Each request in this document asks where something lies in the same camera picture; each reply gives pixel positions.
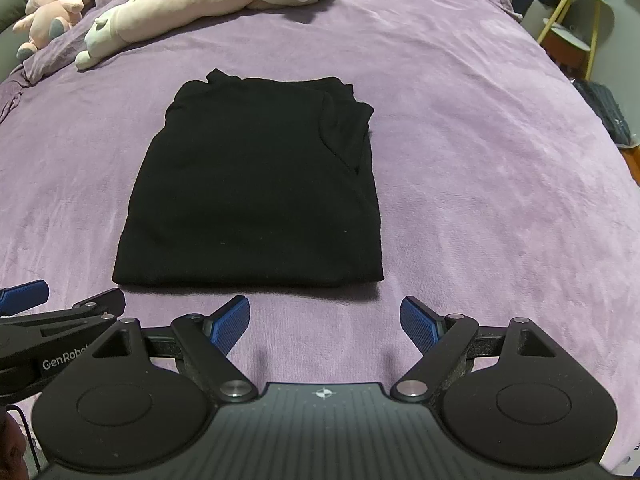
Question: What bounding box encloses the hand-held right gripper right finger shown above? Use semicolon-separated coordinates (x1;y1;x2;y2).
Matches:
390;296;557;404

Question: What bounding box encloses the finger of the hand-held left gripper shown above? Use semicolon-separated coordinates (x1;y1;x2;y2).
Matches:
0;287;127;348
0;280;51;316

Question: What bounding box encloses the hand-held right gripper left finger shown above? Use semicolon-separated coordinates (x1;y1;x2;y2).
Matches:
92;295;257;404

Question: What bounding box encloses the black shirt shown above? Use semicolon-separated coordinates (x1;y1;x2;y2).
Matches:
112;69;385;288

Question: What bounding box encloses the person's left forearm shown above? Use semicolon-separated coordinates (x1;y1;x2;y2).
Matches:
0;407;27;480

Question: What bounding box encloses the purple blanket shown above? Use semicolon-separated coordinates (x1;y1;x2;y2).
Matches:
0;0;640;476

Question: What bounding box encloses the dark plaid cloth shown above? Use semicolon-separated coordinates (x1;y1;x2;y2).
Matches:
572;79;635;147

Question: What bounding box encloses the pink plush toy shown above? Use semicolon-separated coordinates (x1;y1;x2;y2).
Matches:
12;0;111;61

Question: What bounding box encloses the long cream plush toy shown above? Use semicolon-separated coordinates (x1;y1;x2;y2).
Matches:
75;0;340;71

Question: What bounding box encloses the yellow side table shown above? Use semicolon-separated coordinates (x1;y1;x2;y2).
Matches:
537;0;617;82

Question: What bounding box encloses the black cable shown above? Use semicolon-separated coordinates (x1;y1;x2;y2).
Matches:
7;404;45;473

